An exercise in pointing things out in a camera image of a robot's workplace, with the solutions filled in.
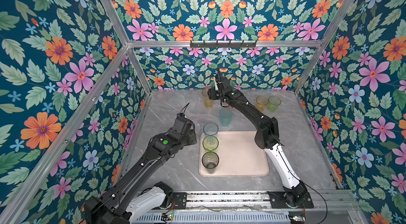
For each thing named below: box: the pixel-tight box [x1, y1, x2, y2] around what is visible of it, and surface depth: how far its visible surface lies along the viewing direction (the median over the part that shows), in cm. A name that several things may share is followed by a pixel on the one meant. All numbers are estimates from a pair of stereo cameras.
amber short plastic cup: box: [255, 95, 270, 112], surface depth 107 cm
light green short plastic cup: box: [266, 96, 282, 113], surface depth 107 cm
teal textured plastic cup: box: [219, 107, 234, 127], surface depth 96 cm
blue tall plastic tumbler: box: [203, 122, 219, 137], surface depth 87 cm
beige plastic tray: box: [198, 130, 270, 177], surface depth 87 cm
